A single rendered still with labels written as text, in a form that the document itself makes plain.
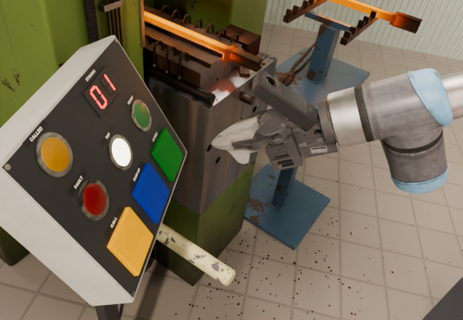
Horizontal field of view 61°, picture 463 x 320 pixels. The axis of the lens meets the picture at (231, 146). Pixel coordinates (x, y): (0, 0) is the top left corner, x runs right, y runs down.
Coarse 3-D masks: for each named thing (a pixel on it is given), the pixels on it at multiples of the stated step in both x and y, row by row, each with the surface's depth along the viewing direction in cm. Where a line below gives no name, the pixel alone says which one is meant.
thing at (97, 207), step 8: (96, 184) 55; (88, 192) 53; (96, 192) 54; (104, 192) 56; (88, 200) 53; (96, 200) 54; (104, 200) 55; (88, 208) 52; (96, 208) 54; (104, 208) 55
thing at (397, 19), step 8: (328, 0) 146; (336, 0) 144; (344, 0) 142; (352, 0) 142; (352, 8) 142; (360, 8) 140; (368, 8) 139; (376, 8) 139; (376, 16) 138; (384, 16) 137; (392, 16) 134; (400, 16) 134; (408, 16) 134; (392, 24) 136; (400, 24) 136; (408, 24) 134; (416, 24) 133
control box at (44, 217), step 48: (96, 48) 64; (48, 96) 54; (96, 96) 59; (144, 96) 72; (0, 144) 47; (96, 144) 57; (144, 144) 68; (0, 192) 44; (48, 192) 47; (48, 240) 49; (96, 240) 53; (96, 288) 56
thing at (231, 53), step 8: (144, 16) 119; (152, 16) 119; (160, 24) 117; (168, 24) 116; (176, 24) 117; (184, 32) 114; (192, 32) 114; (200, 40) 111; (208, 40) 112; (216, 48) 110; (224, 48) 109; (232, 48) 108; (224, 56) 108; (232, 56) 109; (240, 56) 106; (248, 56) 106; (256, 56) 107; (240, 64) 108; (248, 64) 107; (256, 64) 106
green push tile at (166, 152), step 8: (160, 136) 73; (168, 136) 75; (160, 144) 71; (168, 144) 74; (152, 152) 69; (160, 152) 71; (168, 152) 74; (176, 152) 76; (160, 160) 70; (168, 160) 73; (176, 160) 76; (168, 168) 72; (176, 168) 75; (168, 176) 73
